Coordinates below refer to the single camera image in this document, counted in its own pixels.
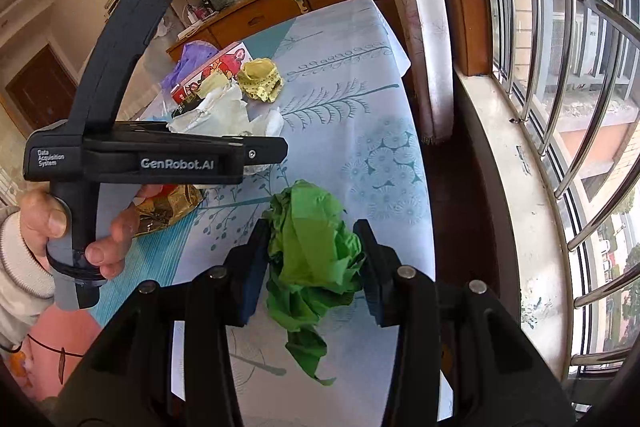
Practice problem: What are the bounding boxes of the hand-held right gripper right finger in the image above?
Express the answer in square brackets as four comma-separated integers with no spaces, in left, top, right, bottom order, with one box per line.
[352,218,576,427]

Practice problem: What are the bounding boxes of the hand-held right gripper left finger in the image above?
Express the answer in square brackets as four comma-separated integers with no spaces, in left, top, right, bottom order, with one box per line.
[52,218,273,427]

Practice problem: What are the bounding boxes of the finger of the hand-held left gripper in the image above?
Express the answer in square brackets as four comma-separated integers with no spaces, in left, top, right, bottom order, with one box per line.
[242,136,290,168]

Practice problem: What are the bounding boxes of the white tissue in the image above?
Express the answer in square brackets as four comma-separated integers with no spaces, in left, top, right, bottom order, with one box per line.
[166,82,285,178]

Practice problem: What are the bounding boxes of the green paper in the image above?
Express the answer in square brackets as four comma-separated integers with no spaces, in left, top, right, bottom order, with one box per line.
[264,179,369,387]

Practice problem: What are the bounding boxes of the purple plastic bag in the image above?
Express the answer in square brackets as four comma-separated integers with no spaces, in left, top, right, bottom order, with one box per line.
[161,41,221,90]

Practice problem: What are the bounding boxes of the person's left forearm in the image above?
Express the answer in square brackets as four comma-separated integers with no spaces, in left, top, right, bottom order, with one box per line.
[0,206,57,358]

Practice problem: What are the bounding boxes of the person's left hand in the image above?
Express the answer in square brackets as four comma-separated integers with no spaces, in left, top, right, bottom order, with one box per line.
[18,185,164,281]

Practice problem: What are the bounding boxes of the brown wooden door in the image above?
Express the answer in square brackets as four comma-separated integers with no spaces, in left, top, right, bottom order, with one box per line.
[5,44,79,118]

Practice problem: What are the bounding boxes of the yellow crumpled paper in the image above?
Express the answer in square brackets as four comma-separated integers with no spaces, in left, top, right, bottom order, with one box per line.
[236,60,285,104]

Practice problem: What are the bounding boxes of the pale yellow wrapper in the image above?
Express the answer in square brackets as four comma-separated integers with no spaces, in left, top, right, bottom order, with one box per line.
[196,73,234,100]

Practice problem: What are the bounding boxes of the floral white blue tablecloth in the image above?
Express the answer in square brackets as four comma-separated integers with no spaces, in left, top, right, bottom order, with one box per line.
[92,0,453,427]

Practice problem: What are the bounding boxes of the red printed carton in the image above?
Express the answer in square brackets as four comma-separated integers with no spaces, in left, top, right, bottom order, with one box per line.
[170,42,251,105]

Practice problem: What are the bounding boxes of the gold foil wrapper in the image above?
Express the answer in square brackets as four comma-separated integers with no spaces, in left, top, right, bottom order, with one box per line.
[132,184,206,238]

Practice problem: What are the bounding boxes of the pink cloth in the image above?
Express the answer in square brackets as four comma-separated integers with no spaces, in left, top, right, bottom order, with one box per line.
[14,307,103,390]

